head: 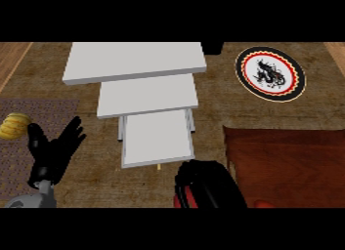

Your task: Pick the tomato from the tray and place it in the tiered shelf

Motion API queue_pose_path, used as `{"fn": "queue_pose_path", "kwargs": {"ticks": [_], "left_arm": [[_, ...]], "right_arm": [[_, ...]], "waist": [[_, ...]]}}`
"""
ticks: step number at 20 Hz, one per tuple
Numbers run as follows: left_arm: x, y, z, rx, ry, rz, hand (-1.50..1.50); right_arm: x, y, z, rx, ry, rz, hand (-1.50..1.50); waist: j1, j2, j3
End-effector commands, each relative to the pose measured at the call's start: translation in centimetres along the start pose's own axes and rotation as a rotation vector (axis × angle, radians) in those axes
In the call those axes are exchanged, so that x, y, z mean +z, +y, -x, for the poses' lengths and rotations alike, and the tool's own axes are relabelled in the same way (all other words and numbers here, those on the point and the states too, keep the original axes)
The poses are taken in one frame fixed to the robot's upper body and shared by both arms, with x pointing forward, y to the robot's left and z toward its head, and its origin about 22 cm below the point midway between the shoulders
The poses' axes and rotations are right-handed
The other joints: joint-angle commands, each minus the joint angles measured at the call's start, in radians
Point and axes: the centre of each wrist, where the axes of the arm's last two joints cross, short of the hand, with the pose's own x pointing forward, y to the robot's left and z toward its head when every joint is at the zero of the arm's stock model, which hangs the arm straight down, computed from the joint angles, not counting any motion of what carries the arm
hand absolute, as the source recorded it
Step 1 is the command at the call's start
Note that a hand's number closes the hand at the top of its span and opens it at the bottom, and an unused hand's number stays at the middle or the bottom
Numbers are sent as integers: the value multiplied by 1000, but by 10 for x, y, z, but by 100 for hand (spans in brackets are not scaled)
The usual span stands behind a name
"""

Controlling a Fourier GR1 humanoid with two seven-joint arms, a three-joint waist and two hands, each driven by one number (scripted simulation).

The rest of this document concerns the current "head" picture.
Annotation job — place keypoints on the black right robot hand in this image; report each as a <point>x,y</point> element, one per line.
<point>210,185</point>

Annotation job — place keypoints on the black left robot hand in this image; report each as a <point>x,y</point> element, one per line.
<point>52,153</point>

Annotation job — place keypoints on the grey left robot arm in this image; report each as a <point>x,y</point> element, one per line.
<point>34,200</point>

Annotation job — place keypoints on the red tomato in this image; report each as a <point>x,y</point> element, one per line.
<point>264,205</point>

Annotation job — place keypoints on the brown wooden tray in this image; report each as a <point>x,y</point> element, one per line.
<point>295,166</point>

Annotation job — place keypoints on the white tiered shelf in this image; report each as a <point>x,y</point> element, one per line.
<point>136,62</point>

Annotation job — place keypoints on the red rounded object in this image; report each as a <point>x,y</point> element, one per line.
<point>188,200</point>

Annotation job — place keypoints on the yellow squash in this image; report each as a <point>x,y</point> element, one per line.
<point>12,127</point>

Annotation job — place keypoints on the dragon print round plate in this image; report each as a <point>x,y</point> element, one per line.
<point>271,74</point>

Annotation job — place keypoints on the black appliance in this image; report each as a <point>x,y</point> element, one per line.
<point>212,47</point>

